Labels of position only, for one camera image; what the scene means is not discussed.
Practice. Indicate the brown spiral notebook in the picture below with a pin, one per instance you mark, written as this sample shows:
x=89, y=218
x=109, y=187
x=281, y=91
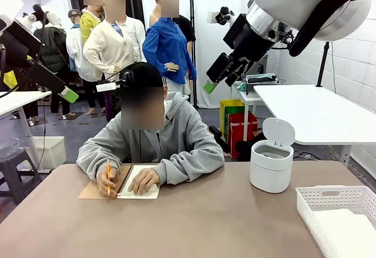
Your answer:
x=94, y=190

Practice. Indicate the white storage bin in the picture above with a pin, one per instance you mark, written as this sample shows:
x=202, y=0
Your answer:
x=54, y=152

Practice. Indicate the teal crumpled cloth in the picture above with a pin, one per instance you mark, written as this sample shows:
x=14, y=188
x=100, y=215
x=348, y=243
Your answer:
x=241, y=86

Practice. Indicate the white paper stack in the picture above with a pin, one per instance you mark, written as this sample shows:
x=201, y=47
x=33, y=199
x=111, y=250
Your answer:
x=346, y=228

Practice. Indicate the mannequin in dark green jacket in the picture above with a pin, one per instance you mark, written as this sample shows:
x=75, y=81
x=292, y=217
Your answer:
x=53, y=49

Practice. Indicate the mannequin in black t-shirt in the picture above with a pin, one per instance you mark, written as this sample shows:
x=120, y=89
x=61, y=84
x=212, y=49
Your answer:
x=186, y=28

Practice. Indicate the white head-mounted camera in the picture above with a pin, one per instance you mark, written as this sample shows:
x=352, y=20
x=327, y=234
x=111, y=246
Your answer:
x=105, y=87

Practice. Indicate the person's left hand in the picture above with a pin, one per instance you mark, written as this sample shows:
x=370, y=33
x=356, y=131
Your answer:
x=147, y=180

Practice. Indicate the mannequin in cream cardigan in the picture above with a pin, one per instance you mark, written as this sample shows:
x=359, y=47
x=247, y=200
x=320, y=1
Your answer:
x=111, y=49

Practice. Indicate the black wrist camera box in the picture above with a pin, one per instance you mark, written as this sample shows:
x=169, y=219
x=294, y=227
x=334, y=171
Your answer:
x=26, y=39
x=235, y=31

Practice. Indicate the large white table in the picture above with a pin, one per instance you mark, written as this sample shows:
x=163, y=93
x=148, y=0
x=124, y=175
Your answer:
x=308, y=114

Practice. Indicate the mannequin in white jacket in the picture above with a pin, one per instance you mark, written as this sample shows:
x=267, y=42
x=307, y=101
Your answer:
x=76, y=49

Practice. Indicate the yellow pencil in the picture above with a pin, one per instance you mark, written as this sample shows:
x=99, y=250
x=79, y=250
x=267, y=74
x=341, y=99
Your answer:
x=108, y=164

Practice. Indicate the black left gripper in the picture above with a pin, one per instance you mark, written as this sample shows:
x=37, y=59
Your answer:
x=44, y=77

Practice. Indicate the person's right hand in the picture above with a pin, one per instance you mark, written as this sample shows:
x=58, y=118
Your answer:
x=113, y=181

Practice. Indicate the left wrist knob mount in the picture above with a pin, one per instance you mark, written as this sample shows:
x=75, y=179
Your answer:
x=36, y=11

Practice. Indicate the right wrist knob mount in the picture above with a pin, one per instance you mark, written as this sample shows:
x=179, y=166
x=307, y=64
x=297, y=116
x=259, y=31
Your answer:
x=224, y=15

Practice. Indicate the wrist knob mount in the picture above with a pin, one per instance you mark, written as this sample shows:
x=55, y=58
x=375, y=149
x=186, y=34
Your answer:
x=224, y=15
x=36, y=11

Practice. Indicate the bare beige mannequin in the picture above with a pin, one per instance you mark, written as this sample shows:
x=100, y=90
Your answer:
x=154, y=15

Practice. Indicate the grey tray with teal items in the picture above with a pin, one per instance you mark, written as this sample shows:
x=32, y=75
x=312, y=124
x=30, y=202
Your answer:
x=260, y=78

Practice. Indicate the mannequin in blue shirt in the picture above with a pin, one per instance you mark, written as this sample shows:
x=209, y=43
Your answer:
x=167, y=46

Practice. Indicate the black cap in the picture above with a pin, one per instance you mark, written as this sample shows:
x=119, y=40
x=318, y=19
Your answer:
x=147, y=74

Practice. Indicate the clear bowl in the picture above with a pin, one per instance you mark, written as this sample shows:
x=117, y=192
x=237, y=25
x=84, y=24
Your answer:
x=8, y=146

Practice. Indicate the person's left forearm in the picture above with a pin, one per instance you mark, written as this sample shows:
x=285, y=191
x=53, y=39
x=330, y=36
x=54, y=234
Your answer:
x=188, y=164

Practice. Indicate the mannequin in yellow jacket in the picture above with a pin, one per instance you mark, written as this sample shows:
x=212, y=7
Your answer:
x=86, y=24

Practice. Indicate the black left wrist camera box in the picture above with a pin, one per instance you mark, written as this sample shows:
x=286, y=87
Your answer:
x=26, y=39

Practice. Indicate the grey box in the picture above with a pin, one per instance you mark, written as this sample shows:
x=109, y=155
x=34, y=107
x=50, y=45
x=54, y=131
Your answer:
x=264, y=67

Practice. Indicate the black light stand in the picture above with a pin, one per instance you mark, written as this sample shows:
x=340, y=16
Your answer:
x=322, y=64

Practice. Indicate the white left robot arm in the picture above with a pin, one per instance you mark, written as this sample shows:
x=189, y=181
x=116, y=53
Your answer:
x=10, y=6

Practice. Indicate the person's right forearm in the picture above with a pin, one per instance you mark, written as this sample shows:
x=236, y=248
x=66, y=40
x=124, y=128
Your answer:
x=91, y=159

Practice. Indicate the white perforated plastic basket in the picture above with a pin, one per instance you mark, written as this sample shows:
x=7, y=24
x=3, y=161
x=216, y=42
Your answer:
x=311, y=199

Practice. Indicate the small white side table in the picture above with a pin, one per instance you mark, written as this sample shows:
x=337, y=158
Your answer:
x=245, y=96

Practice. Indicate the green bag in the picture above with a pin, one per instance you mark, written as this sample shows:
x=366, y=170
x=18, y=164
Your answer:
x=235, y=109

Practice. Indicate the white lidded trash bin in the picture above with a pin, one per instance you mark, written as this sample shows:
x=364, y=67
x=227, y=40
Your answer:
x=270, y=172

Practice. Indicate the yellow bag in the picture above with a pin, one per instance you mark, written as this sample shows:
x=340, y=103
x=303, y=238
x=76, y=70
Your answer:
x=226, y=105

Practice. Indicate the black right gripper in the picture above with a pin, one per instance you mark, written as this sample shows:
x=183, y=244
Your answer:
x=255, y=45

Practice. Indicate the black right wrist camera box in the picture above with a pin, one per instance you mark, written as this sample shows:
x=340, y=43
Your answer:
x=235, y=31

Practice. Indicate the dark grey plastic stool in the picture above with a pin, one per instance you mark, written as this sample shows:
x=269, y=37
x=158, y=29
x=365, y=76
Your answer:
x=14, y=164

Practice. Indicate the red storage box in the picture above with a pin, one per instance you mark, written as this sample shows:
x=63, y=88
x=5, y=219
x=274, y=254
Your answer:
x=238, y=128

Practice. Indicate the white table with slanted leg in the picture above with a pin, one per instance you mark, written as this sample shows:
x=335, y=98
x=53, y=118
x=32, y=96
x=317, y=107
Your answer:
x=20, y=97

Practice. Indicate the grey hooded sweatshirt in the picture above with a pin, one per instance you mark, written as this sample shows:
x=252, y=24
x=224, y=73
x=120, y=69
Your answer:
x=182, y=128

